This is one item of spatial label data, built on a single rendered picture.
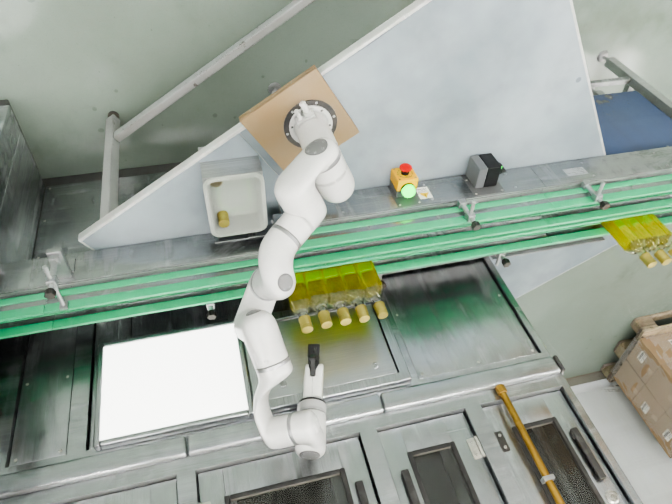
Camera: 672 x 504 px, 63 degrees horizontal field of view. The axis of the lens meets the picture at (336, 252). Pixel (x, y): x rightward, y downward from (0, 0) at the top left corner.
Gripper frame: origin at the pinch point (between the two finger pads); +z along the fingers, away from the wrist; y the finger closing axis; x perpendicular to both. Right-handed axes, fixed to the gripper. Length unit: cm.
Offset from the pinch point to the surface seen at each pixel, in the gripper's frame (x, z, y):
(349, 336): -10.9, 15.9, -12.5
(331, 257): -4.6, 32.2, 6.4
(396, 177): -25, 53, 22
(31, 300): 82, 14, 4
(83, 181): 100, 97, -18
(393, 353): -24.3, 9.3, -11.8
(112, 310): 61, 17, -3
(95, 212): 87, 75, -15
